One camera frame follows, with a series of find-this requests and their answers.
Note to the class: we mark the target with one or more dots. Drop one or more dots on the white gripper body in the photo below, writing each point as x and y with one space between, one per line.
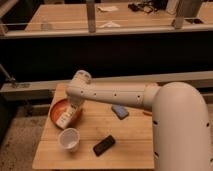
75 101

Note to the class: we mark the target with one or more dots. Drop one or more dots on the white bottle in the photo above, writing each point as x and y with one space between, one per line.
67 116

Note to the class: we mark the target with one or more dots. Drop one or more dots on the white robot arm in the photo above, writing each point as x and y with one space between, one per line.
180 119

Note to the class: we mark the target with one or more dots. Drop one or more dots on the orange ceramic bowl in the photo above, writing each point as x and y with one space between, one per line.
56 107

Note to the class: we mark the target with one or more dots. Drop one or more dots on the clear plastic bottle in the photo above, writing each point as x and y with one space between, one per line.
44 24

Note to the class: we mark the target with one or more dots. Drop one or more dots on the blue sponge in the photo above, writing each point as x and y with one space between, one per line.
120 111

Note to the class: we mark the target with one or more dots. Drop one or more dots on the small wooden table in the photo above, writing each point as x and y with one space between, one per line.
132 150

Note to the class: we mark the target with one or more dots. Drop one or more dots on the black rectangular block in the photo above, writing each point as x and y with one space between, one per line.
104 145

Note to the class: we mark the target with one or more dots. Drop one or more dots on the orange marker pen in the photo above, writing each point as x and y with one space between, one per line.
147 113

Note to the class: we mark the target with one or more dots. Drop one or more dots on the white crumpled paper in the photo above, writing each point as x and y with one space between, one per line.
110 24

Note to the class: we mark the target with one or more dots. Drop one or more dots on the large wooden background table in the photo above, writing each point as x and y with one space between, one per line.
74 17

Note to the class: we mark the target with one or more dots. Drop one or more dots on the white paper sheet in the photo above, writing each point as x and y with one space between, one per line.
107 9

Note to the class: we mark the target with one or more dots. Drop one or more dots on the metal clamp bracket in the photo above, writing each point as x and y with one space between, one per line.
14 83

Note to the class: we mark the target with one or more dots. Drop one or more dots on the grey metal post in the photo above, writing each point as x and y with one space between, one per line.
90 6
187 10

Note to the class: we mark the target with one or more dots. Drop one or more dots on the grey metal right post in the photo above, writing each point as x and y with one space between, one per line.
187 10

